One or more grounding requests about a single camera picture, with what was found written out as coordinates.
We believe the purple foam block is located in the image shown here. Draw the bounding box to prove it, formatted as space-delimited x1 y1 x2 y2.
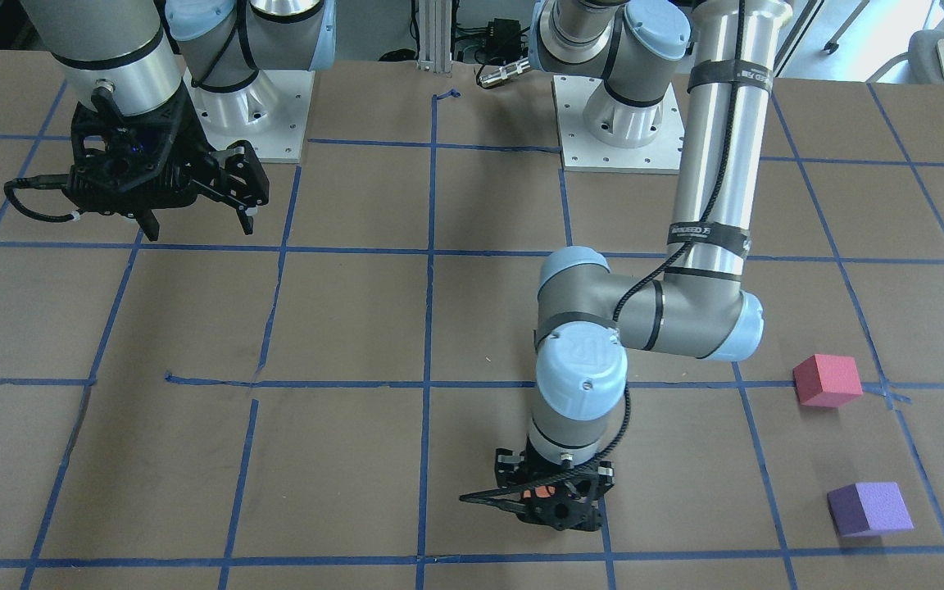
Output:
825 481 915 538

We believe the aluminium frame post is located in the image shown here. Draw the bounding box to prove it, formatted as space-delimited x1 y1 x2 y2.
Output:
412 0 456 77

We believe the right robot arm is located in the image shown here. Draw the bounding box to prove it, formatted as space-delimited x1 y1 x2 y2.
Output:
3 1 336 240

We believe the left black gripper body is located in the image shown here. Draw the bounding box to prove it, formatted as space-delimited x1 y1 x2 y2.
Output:
495 442 614 533

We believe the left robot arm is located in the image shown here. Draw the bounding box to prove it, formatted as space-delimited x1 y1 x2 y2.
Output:
293 1 793 531

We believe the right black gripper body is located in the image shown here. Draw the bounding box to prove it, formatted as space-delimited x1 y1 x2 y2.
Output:
63 82 220 217

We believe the pink foam block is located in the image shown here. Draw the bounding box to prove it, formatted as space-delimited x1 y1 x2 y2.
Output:
792 354 863 408

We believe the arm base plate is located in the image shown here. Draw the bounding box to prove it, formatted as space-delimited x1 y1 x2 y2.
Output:
553 75 684 175
184 70 315 164

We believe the orange foam block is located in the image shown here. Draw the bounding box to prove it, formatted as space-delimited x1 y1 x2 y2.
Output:
521 485 556 501

